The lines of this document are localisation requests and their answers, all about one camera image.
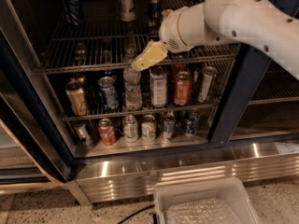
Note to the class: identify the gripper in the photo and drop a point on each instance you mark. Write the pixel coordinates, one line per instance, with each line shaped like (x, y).
(170, 30)

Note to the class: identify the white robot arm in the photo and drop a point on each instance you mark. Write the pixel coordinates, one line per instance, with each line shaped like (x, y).
(257, 23)

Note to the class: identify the red can behind orange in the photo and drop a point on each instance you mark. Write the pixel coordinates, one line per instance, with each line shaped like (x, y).
(174, 70)

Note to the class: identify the orange soda can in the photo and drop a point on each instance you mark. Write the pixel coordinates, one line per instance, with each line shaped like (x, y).
(183, 88)

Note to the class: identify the silver slim can right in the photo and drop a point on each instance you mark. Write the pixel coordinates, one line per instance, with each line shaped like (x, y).
(208, 75)

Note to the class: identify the blue Pepsi can middle shelf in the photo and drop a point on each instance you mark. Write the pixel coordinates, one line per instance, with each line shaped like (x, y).
(108, 93)

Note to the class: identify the blue pepsi can shelf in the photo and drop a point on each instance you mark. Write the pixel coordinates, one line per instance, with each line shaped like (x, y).
(73, 12)
(108, 93)

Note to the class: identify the blue silver can bottom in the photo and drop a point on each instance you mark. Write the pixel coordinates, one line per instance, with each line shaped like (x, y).
(169, 125)

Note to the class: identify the white green can bottom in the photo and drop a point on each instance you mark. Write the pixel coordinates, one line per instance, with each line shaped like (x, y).
(148, 128)

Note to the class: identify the silver green can bottom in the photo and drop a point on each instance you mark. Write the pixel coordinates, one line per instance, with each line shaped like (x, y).
(130, 129)

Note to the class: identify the blue Pepsi can bottom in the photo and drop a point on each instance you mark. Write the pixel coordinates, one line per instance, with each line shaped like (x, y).
(190, 121)

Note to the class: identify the gold can middle shelf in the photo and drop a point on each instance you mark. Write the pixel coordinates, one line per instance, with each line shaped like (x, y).
(76, 95)

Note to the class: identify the red Coke can bottom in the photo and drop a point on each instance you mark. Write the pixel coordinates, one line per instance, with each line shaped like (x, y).
(107, 132)

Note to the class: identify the blue Pepsi can top shelf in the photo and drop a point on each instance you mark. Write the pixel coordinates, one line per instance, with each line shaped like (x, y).
(73, 12)

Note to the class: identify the stainless steel fridge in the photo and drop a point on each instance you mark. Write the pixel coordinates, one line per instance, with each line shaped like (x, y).
(232, 139)

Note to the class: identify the silver can bottom left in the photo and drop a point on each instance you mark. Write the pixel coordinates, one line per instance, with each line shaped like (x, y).
(82, 132)

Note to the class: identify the open glass fridge door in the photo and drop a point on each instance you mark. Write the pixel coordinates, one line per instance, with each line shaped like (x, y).
(27, 160)

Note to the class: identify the white labelled drink bottle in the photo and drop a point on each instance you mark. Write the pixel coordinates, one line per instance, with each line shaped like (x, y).
(158, 85)

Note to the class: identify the clear plastic water bottle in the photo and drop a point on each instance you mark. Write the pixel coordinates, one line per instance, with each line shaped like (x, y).
(133, 95)

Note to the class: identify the white plastic bin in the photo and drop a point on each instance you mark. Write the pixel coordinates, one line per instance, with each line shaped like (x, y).
(229, 189)

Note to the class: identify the middle wire fridge shelf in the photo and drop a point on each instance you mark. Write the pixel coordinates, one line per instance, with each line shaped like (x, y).
(223, 70)

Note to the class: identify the wire fridge shelf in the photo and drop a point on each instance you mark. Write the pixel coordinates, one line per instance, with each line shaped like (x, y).
(223, 70)
(101, 42)

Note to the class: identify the top wire fridge shelf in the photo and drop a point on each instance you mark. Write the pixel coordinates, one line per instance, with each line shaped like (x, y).
(101, 42)

